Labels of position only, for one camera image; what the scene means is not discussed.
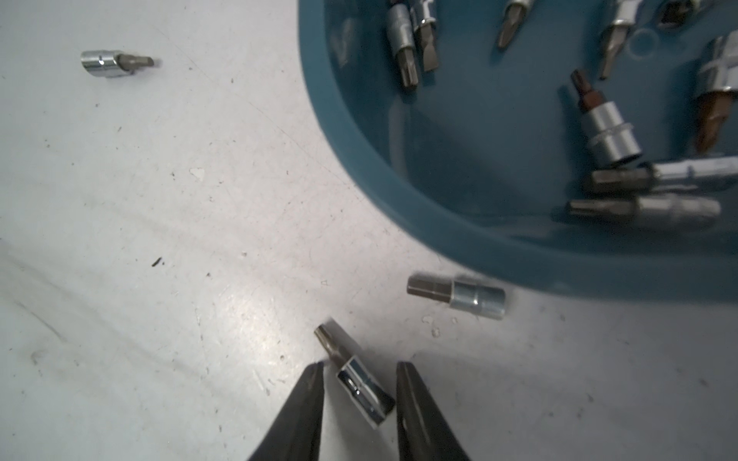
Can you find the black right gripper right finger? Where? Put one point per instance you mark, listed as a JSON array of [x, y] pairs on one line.
[[423, 432]]

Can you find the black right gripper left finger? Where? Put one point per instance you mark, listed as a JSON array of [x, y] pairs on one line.
[[296, 433]]

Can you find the silver bit cluster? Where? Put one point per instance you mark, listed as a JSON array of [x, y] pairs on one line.
[[113, 63], [363, 388]]

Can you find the dark teal storage box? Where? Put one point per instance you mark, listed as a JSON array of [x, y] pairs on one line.
[[480, 161]]

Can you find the silver socket bit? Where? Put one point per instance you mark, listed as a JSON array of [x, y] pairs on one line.
[[704, 174]]

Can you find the silver bit small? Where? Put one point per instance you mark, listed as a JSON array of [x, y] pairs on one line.
[[621, 17]]

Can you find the silver bit pair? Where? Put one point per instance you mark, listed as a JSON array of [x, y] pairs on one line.
[[716, 89]]

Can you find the brown tipped silver bit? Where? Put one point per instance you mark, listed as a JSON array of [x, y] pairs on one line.
[[610, 138]]

